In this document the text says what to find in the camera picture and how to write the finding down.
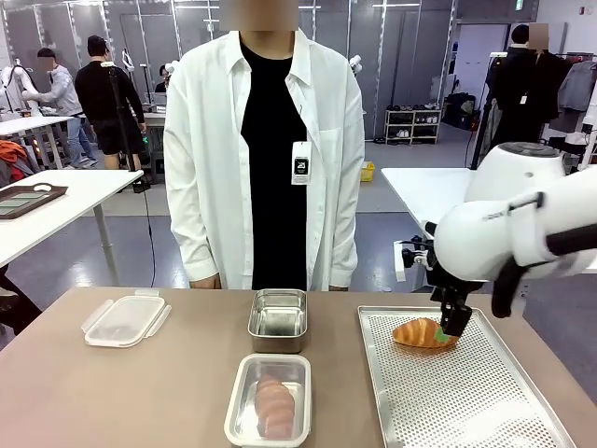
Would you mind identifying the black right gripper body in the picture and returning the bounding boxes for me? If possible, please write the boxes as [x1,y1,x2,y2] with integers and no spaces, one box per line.
[428,277,478,310]

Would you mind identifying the golden croissant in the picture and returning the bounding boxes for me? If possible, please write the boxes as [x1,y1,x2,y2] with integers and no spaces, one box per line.
[392,316,461,351]

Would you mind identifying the pale pink bread loaf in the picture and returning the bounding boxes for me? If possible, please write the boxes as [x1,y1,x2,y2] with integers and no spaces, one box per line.
[255,372,299,441]

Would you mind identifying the steel rectangular container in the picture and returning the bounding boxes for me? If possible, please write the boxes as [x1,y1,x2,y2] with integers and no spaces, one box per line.
[246,288,310,355]
[225,355,312,444]

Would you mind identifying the steel container with pastry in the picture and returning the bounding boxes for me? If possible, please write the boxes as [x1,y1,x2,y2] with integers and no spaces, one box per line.
[223,353,313,445]

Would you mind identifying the white table beside robot arm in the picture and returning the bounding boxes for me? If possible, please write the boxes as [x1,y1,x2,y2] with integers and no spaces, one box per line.
[381,166,473,287]

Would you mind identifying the person's right forearm white sleeve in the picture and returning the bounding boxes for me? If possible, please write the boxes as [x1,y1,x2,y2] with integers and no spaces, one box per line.
[168,181,224,287]

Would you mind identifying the person's left forearm white sleeve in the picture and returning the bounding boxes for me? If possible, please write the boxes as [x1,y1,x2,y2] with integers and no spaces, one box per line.
[325,181,361,289]

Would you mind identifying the perforated metal baking tray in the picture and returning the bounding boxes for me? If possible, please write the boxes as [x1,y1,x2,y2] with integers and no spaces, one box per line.
[357,304,578,448]

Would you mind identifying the white shoe rack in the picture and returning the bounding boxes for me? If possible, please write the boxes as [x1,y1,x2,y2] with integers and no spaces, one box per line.
[384,104,442,147]

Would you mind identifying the black bags pile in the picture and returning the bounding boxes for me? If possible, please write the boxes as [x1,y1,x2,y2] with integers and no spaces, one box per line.
[444,91,478,131]

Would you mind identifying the white name badge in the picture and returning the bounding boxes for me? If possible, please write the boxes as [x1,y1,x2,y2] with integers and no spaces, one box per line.
[291,141,313,187]

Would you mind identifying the person in black coat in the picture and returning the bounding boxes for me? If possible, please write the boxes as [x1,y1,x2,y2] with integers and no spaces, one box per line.
[487,22,562,147]

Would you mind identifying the person in white shirt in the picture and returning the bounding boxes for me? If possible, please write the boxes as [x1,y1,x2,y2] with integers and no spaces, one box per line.
[162,0,367,293]

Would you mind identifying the clothes rack with garments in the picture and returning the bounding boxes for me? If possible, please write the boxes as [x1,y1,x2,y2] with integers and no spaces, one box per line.
[557,52,597,137]

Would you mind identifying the clear plastic lid white rim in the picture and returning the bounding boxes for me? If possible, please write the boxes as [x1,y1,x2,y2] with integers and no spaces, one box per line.
[81,288,173,349]

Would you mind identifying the black tripod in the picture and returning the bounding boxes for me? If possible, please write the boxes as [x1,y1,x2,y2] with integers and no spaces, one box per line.
[107,64,151,193]

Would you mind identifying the white table with brown tray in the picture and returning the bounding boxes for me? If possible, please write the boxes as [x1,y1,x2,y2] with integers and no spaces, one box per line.
[0,168,145,287]

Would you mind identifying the person in black t-shirt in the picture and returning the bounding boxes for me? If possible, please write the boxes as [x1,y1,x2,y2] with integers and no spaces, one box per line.
[74,35,151,172]

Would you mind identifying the brown serving tray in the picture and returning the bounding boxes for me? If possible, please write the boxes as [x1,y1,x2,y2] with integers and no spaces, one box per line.
[0,182,69,221]

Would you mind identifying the person in grey hoodie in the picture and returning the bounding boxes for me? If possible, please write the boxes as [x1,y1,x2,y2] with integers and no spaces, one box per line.
[35,47,98,170]

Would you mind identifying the long white background table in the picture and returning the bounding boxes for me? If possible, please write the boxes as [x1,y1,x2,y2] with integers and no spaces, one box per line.
[0,115,76,170]

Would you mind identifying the orange cloth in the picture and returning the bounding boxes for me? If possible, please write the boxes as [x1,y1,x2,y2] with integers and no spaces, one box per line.
[0,139,30,172]

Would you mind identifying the wrist camera with white bracket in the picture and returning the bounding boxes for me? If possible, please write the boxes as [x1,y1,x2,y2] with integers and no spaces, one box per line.
[393,236,439,282]

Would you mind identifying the black cable on robot arm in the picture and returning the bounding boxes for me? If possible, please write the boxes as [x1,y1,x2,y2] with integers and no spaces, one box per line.
[491,222,597,320]

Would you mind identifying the black tripod cable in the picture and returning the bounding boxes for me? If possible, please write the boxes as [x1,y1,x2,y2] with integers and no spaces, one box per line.
[141,186,159,288]

